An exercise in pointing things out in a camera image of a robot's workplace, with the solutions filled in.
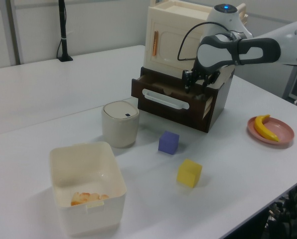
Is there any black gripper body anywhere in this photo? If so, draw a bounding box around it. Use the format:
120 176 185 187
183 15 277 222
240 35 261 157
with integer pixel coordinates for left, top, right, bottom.
190 62 221 82

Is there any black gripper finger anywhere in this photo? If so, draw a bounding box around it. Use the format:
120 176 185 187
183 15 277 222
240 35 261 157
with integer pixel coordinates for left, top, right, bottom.
201 71 220 93
182 70 197 95

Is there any open brown drawer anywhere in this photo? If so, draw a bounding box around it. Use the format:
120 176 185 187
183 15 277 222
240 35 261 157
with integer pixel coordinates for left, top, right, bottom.
138 66 236 134

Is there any dark brown wooden drawer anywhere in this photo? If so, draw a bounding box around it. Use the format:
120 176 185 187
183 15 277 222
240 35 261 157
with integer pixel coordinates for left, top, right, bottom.
131 74 215 120

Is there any cream toy cabinet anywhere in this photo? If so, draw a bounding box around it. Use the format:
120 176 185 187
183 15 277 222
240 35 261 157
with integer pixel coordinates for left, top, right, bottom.
144 0 249 88

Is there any yellow toy banana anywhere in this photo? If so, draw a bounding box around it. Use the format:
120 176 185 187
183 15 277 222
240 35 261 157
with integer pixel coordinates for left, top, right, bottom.
253 114 280 142

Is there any orange white toy food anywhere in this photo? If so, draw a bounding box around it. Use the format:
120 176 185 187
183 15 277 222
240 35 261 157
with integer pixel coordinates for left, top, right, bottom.
70 191 110 207

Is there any purple cube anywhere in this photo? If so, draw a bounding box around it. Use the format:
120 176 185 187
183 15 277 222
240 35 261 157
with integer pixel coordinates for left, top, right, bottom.
158 130 180 155

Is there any beige lidded trash can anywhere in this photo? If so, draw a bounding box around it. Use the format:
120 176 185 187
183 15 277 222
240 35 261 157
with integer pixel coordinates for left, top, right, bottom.
101 100 140 149

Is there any pink plate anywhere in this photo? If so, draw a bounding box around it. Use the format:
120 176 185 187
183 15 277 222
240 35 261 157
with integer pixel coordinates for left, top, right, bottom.
247 116 295 149

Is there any yellow cube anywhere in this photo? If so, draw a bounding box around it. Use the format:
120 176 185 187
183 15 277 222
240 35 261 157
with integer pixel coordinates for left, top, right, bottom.
176 158 203 188

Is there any black pole stand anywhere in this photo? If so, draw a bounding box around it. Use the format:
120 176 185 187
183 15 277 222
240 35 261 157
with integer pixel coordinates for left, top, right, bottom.
56 0 74 62

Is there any cream plastic bin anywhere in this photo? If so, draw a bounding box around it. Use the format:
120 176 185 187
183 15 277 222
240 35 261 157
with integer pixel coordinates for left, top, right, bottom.
49 141 128 237

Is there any white drawer handle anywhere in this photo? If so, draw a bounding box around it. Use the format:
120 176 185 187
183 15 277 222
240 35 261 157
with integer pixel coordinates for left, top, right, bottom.
142 88 190 111

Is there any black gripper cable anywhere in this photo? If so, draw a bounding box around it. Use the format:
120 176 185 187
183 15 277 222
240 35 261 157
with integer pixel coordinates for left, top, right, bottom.
176 21 235 62

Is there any orange cabinet door handle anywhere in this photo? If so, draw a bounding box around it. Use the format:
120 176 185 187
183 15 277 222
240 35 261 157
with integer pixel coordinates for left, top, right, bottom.
151 30 159 57

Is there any grey metal frame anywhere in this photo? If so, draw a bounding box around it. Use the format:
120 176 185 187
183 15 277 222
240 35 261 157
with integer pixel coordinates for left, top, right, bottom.
282 65 297 102

